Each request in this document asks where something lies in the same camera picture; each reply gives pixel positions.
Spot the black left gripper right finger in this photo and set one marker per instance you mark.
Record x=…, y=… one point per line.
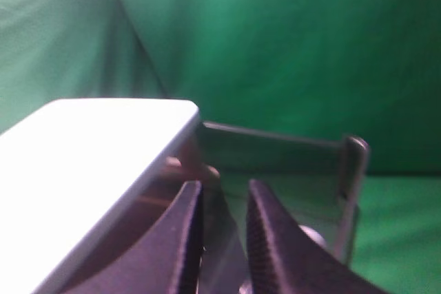
x=284, y=259

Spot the green cloth backdrop and cover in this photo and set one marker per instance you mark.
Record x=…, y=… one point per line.
x=315, y=68

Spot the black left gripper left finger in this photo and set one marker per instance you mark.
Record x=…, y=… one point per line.
x=166, y=259

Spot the dark translucent drawer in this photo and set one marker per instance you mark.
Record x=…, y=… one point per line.
x=317, y=181

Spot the white plastic drawer cabinet frame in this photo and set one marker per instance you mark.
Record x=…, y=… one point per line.
x=69, y=171

